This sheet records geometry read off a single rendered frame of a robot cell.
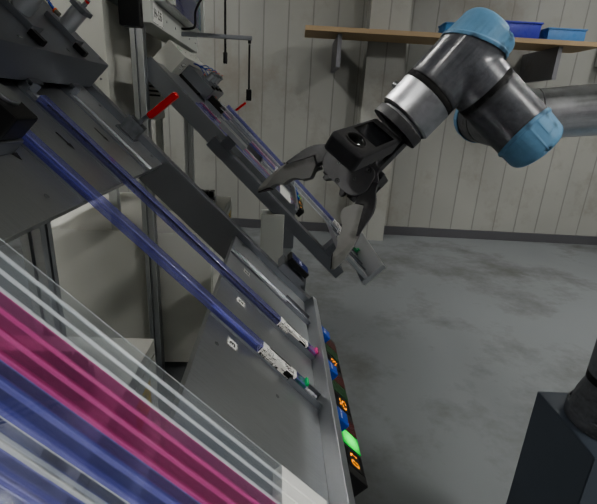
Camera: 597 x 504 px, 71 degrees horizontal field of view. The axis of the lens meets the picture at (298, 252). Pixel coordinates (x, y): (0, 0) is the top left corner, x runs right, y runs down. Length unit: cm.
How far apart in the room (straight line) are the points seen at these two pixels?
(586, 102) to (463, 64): 24
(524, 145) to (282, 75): 334
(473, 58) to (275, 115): 332
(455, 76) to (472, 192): 367
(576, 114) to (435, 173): 335
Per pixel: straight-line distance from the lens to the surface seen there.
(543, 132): 60
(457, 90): 57
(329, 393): 58
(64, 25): 74
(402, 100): 56
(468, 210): 425
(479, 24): 59
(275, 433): 46
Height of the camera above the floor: 108
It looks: 19 degrees down
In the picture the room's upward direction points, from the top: 3 degrees clockwise
